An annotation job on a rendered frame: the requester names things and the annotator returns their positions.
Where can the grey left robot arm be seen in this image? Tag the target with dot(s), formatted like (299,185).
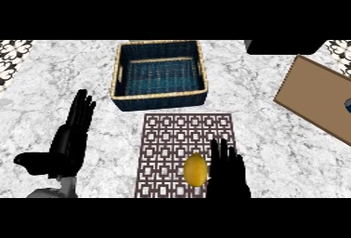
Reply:
(57,189)

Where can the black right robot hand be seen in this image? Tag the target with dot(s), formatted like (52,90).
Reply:
(228,176)

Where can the yellow lemon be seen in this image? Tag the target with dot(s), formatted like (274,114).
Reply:
(197,169)

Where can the brown cardboard box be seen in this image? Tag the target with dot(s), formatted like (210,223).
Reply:
(316,93)

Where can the black appliance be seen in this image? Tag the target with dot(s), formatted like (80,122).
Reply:
(284,46)

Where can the brown patterned placemat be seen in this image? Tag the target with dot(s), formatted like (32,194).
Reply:
(173,145)

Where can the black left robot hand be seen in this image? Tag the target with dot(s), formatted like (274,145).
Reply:
(69,145)

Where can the dark blue wicker basket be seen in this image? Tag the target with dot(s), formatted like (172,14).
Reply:
(160,74)

